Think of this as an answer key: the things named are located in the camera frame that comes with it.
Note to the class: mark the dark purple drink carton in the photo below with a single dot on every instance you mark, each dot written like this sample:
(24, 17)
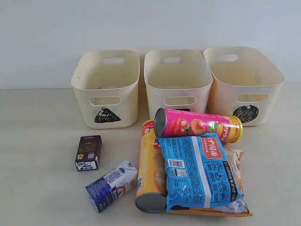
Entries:
(88, 153)

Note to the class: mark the blue instant noodle packet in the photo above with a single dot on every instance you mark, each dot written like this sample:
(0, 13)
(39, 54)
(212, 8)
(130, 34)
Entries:
(198, 172)

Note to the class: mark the yellow Lays chip can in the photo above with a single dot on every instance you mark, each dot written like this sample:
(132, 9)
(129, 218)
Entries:
(151, 183)

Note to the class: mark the blue white milk carton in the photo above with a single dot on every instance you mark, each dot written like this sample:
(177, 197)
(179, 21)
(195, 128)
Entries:
(111, 186)

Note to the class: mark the orange instant noodle packet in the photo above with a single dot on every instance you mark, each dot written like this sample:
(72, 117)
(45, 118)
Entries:
(236, 209)

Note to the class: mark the pink Lays chip can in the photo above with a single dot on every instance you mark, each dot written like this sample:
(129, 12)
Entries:
(177, 123)

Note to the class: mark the cream bin square mark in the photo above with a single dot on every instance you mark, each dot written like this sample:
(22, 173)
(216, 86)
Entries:
(176, 79)

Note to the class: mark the cream bin triangle mark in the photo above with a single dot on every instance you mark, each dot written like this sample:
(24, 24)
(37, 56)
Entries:
(105, 83)

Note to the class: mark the cream bin circle mark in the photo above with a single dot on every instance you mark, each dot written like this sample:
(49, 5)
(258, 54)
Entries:
(245, 83)

